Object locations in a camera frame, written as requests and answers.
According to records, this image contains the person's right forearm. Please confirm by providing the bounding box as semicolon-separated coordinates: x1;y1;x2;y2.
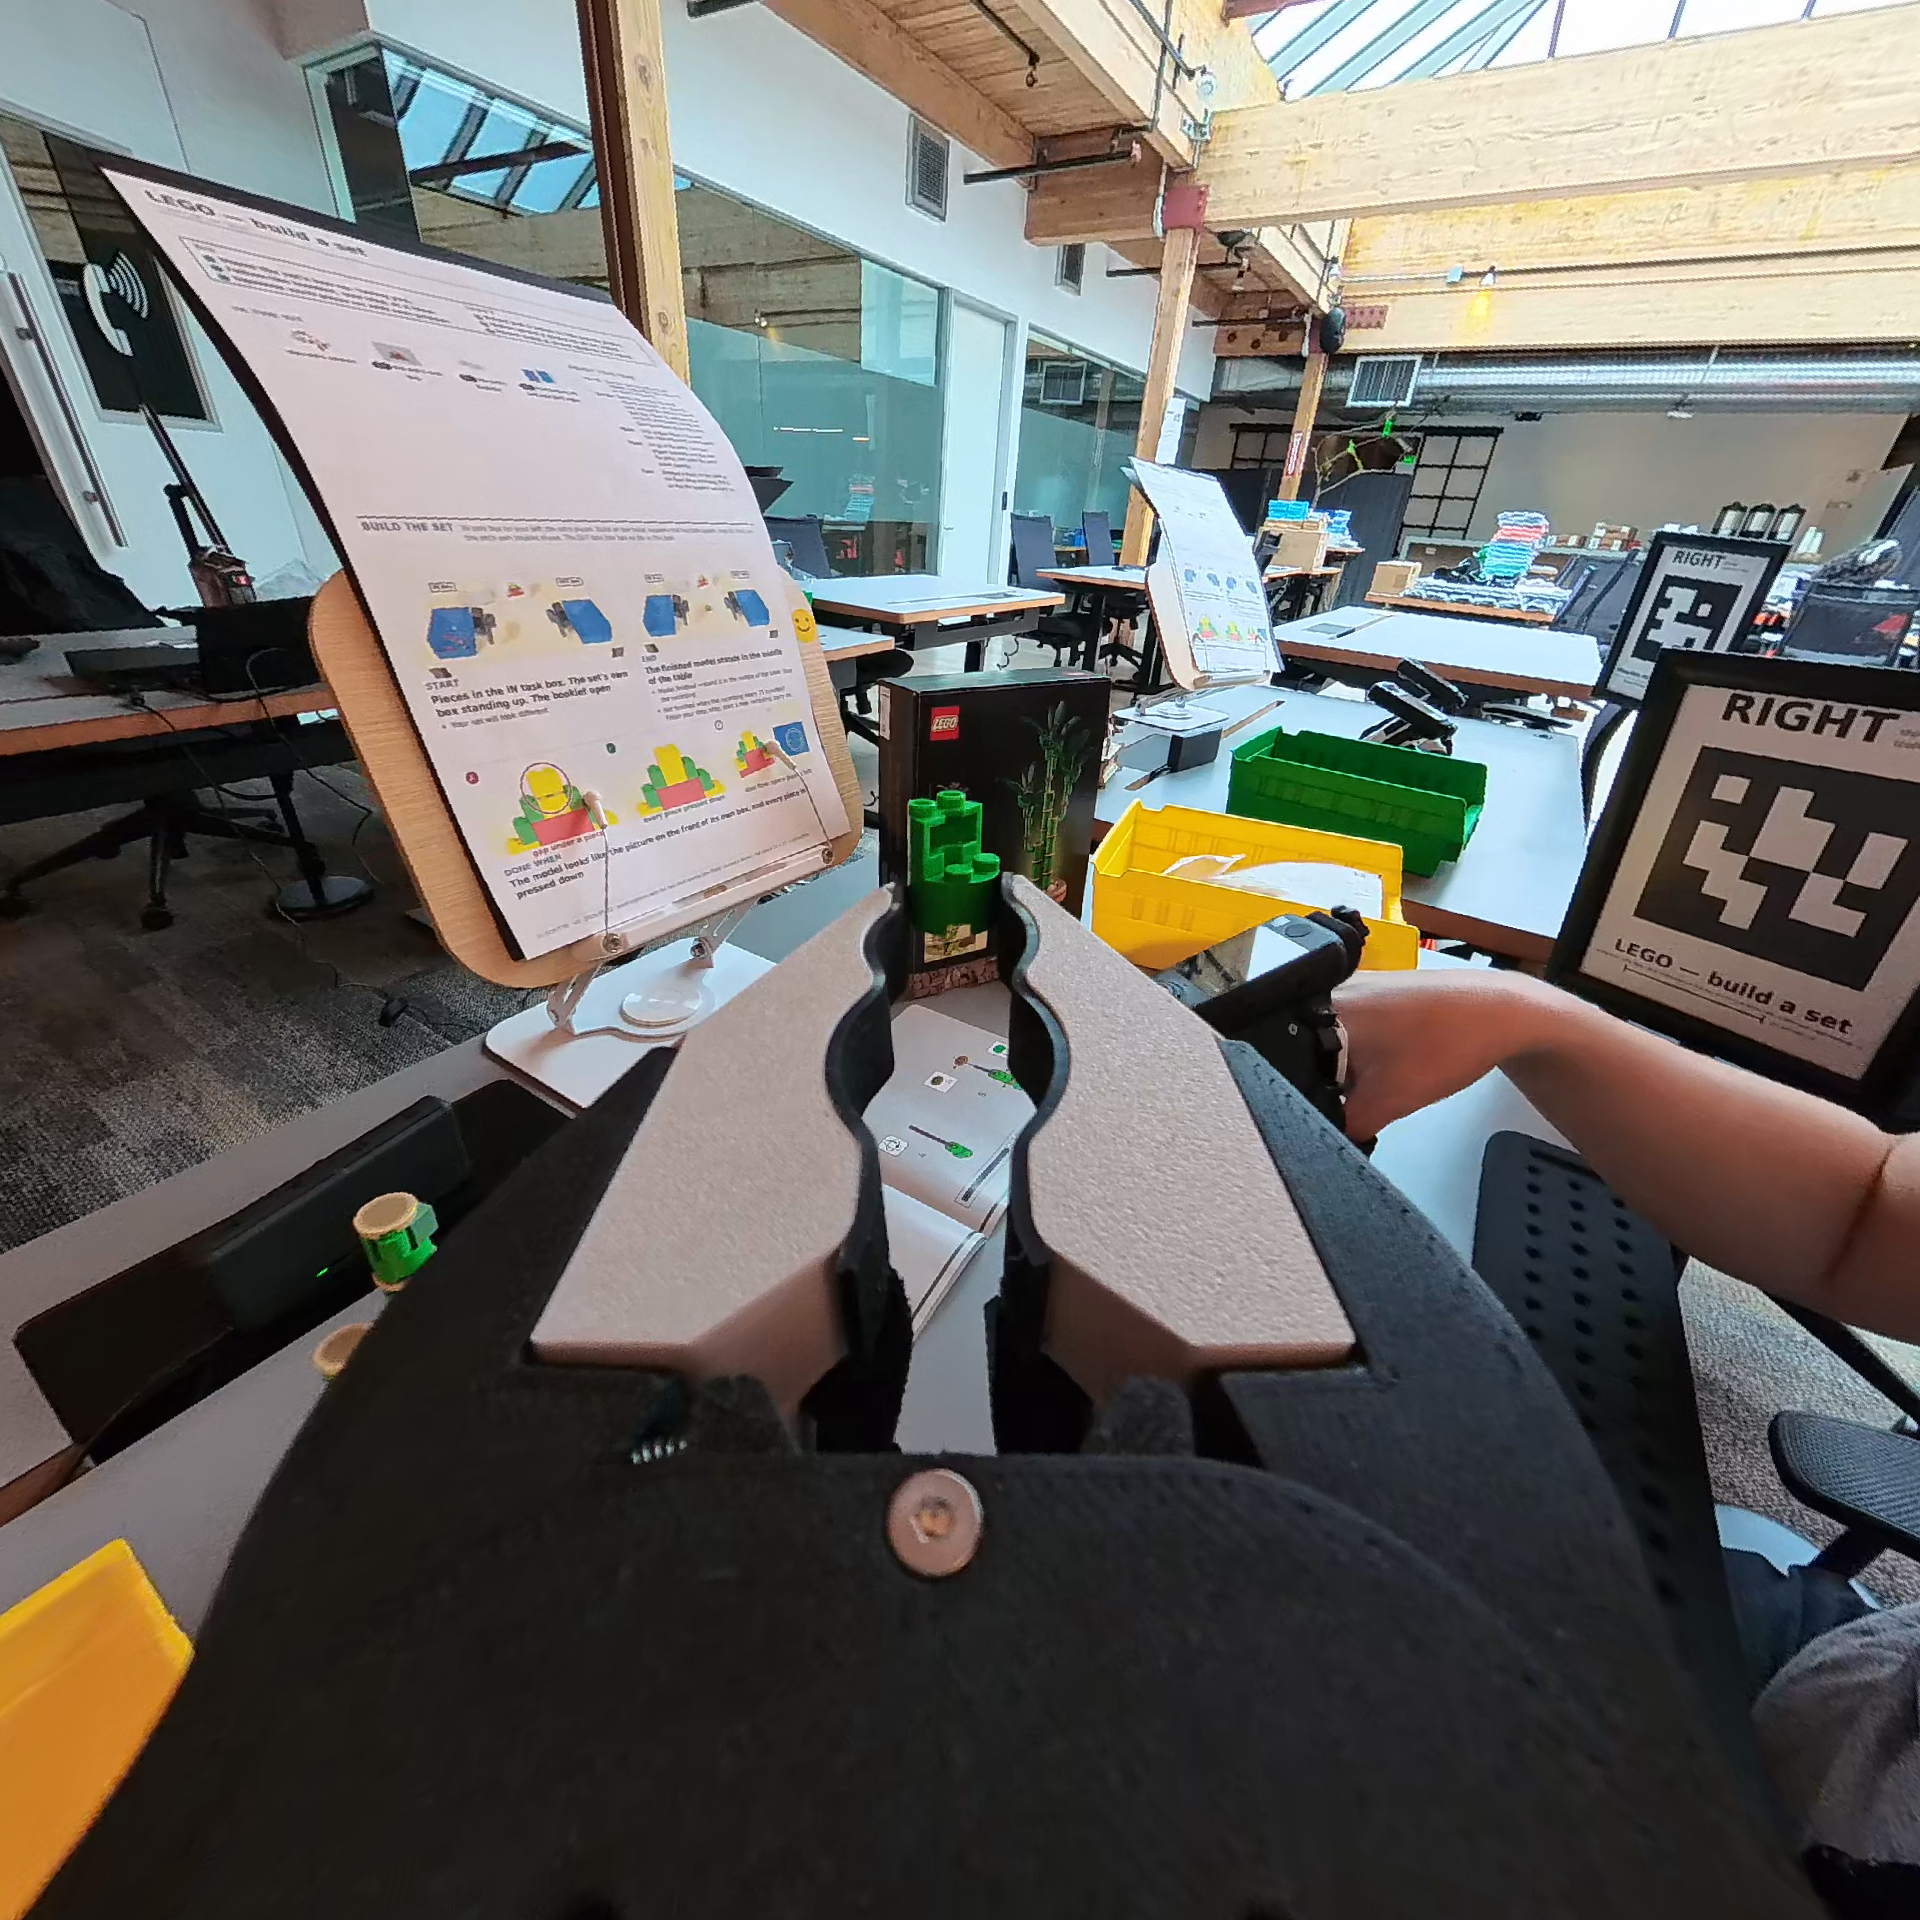
1493;974;1920;1348

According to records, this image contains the black bamboo set box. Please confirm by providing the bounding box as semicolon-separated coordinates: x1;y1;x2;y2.
876;667;1114;1003

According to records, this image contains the white instruction booklet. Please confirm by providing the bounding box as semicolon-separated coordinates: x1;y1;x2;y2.
862;1003;1041;1341

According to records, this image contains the small marker sign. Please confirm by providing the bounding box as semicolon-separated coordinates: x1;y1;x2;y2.
1593;529;1796;708

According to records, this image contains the black and white marker sign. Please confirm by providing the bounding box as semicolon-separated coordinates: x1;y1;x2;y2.
1548;649;1920;1117

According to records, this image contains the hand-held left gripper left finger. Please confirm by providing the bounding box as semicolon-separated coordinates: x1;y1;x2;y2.
533;885;915;1412

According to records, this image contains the person's right hand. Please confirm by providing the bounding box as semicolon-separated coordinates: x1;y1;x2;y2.
1334;969;1520;1147

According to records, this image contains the neighbouring grey desk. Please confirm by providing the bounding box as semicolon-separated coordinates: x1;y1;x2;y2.
1092;603;1609;967

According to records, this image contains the small black box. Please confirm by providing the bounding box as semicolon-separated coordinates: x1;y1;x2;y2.
1116;708;1230;776

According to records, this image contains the background document stand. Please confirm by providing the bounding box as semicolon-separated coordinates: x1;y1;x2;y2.
1129;456;1286;697

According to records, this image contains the black mesh office chair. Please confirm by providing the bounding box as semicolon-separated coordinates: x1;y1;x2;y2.
1474;1129;1920;1668

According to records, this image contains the printed instruction sheet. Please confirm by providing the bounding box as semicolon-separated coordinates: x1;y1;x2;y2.
104;168;836;965

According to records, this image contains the phone symbol sign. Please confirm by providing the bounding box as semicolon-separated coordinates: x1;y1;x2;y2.
44;246;217;426

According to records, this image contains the wooden document stand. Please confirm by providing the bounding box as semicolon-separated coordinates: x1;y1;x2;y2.
307;570;866;1117

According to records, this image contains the green bamboo brick model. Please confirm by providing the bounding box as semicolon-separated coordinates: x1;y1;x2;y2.
310;1191;442;1382

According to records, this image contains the black desk pad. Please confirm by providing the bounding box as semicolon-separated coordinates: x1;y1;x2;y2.
13;1076;577;1482

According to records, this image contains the black rectangular device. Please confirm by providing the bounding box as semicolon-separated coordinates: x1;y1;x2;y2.
203;1095;476;1332

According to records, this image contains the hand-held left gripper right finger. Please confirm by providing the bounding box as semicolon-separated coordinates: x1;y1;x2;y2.
997;875;1362;1400

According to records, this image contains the person's grey trouser leg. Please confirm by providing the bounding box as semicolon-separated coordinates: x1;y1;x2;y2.
1725;1545;1920;1896

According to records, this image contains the yellow plastic bin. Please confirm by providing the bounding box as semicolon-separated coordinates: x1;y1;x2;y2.
0;1536;198;1920
1091;798;1423;976

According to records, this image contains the green brick assembly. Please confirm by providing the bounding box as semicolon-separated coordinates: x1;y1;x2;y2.
904;787;1005;980

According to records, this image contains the green plastic bin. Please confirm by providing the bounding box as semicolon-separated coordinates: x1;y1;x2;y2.
1227;726;1491;878

